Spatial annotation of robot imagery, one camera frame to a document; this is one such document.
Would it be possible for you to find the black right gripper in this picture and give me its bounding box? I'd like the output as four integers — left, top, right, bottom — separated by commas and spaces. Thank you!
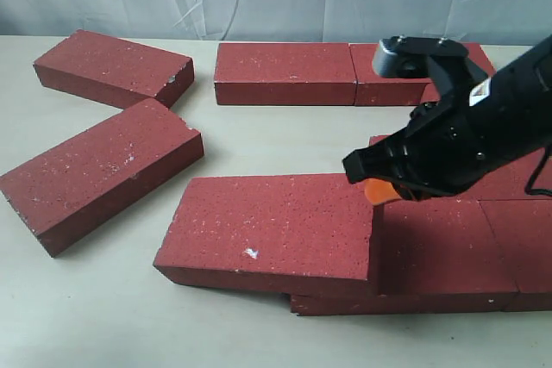
342, 38, 551, 206

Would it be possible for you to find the red brick with white chip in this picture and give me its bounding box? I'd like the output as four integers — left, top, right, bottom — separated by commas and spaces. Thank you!
154, 173, 379, 298

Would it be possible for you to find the red brick right second row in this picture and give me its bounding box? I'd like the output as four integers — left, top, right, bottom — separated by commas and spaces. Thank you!
419, 82, 552, 156

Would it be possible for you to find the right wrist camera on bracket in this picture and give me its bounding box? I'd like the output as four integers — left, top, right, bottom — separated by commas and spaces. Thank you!
372, 35, 494, 97

